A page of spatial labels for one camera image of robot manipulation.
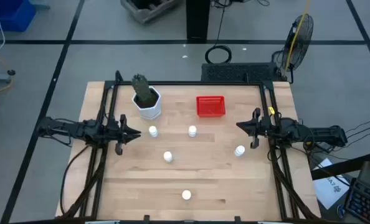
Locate black backlit keyboard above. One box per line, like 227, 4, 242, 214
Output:
343, 182, 370, 224

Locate yellow hanging cable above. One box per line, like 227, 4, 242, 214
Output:
284, 0, 312, 75

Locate red plastic basket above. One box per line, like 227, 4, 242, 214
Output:
196, 95, 227, 118

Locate green cactus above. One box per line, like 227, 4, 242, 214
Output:
131, 73, 158, 105

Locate grey moulded tray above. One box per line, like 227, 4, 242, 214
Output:
120, 0, 186, 25

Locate black rectangular pillar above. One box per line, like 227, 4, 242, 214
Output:
186, 0, 211, 41

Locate white paper sheet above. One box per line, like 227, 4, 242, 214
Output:
312, 157, 351, 210

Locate thick black cable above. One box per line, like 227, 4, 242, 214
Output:
59, 144, 90, 216

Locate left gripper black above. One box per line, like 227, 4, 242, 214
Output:
103, 113, 142, 156

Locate black desk beam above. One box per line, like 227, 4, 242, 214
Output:
311, 151, 370, 181

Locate black aluminium table frame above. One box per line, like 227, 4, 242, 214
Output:
55, 70, 321, 224

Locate coiled black cable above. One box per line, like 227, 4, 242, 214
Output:
204, 0, 234, 65

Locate black floor fan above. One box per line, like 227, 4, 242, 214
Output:
272, 14, 315, 85

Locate blue plastic bin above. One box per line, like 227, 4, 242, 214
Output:
0, 0, 37, 32

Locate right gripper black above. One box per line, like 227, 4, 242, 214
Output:
235, 107, 286, 150

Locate black mesh equipment case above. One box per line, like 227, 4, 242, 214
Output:
201, 62, 281, 83

